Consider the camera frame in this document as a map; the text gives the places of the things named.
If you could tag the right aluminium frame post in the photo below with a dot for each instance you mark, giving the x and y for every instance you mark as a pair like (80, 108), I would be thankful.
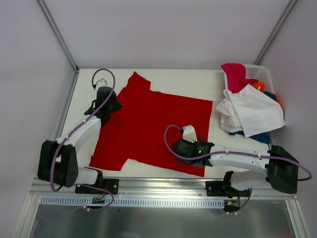
(275, 31)

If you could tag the rear aluminium frame bar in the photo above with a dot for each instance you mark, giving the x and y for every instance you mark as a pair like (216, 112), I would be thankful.
(150, 67)

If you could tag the aluminium mounting rail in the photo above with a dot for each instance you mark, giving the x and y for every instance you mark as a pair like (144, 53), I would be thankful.
(161, 188)

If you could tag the blue t shirt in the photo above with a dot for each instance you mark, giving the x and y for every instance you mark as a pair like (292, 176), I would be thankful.
(262, 137)

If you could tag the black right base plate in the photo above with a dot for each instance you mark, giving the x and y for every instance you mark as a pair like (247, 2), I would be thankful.
(216, 188)

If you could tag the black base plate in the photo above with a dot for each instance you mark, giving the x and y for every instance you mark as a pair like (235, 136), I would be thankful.
(109, 184)
(216, 188)

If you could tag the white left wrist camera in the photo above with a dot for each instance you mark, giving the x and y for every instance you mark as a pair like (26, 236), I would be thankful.
(100, 83)

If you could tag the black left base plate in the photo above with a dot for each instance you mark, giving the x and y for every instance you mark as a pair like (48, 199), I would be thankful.
(109, 184)

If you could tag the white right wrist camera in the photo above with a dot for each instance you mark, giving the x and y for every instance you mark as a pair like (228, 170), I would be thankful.
(189, 133)

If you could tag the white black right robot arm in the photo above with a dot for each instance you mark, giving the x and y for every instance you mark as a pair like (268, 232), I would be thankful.
(274, 168)

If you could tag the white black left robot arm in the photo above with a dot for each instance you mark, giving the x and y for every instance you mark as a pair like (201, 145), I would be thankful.
(58, 159)

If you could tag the left aluminium frame post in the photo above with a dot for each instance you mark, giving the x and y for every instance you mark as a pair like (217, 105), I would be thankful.
(55, 29)

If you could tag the aluminium frame post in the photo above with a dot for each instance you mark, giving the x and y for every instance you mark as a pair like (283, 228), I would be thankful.
(55, 29)
(275, 31)

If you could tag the left aluminium frame bar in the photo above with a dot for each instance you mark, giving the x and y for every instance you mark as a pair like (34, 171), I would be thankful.
(65, 106)

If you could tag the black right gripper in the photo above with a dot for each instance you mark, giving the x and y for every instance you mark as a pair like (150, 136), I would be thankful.
(181, 148)

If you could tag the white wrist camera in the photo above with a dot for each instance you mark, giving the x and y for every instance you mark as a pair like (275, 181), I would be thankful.
(100, 83)
(189, 133)

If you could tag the red t shirt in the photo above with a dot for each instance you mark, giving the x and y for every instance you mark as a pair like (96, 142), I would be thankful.
(136, 131)

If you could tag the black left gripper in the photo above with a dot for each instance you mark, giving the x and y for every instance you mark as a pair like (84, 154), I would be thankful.
(109, 104)

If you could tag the magenta t shirt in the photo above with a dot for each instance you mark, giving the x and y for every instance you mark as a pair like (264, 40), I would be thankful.
(236, 77)

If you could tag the orange t shirt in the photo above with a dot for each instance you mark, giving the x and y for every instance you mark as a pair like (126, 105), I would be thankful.
(260, 87)

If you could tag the white slotted cable duct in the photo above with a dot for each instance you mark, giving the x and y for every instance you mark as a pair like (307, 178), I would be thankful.
(134, 202)

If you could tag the white t shirt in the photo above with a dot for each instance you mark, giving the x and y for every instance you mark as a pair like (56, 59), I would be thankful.
(250, 111)

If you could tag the aluminium frame bar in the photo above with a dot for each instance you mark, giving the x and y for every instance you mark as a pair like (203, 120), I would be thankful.
(150, 67)
(65, 106)

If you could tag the white plastic basket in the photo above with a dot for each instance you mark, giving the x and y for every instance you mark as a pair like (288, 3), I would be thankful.
(260, 73)

